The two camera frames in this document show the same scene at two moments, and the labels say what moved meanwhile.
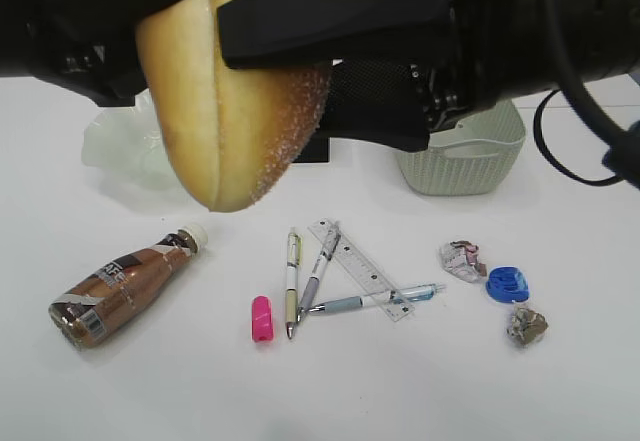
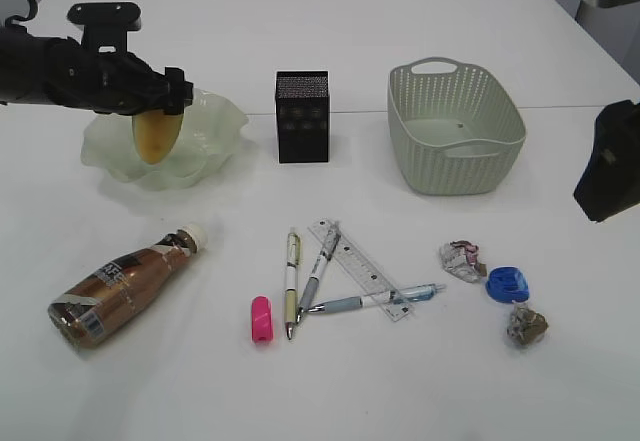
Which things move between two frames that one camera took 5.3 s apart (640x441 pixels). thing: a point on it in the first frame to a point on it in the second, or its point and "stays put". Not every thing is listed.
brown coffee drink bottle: [84, 314] stays put
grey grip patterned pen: [319, 270] stays put
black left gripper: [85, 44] to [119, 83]
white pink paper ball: [461, 259] stays put
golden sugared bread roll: [233, 129] to [155, 133]
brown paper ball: [526, 326] stays put
